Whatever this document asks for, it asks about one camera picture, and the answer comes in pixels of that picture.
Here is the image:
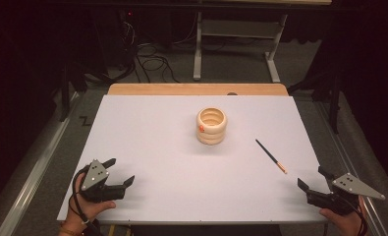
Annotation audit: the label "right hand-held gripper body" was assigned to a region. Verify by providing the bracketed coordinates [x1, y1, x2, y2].
[305, 172, 387, 216]

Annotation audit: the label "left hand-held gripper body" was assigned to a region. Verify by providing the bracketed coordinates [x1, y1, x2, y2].
[78, 158, 127, 204]

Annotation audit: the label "black pencil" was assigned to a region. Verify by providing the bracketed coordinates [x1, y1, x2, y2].
[254, 138, 288, 175]

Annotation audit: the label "cream ringed pen holder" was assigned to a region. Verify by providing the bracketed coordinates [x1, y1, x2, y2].
[195, 106, 228, 146]

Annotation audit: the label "person's right hand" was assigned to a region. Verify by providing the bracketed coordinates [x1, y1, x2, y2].
[318, 196, 369, 236]

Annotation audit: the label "person's left hand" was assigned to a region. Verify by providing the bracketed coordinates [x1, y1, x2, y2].
[65, 172, 118, 227]

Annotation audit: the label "white table mat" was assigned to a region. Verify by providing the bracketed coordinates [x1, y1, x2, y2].
[56, 94, 331, 226]

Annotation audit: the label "dark metal stand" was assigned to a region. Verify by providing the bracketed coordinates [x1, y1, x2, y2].
[287, 48, 344, 135]
[57, 60, 88, 123]

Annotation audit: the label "wooden table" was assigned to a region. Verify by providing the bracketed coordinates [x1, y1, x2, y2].
[107, 83, 290, 97]

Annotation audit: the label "grey floor rail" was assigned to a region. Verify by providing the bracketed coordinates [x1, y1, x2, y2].
[314, 100, 388, 236]
[0, 91, 82, 236]

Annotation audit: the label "right hand-held gripper cable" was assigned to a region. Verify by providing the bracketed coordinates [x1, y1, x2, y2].
[352, 200, 369, 236]

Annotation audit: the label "hand-held gripper cable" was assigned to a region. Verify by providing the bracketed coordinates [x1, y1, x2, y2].
[68, 165, 101, 236]
[352, 200, 369, 236]

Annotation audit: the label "left hand-held gripper cable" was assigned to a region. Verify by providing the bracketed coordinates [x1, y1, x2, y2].
[68, 165, 101, 236]

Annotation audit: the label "black floor cables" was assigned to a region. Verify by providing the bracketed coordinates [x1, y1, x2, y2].
[116, 11, 199, 85]

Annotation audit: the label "grey metal desk frame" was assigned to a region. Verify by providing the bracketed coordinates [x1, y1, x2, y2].
[192, 0, 333, 84]

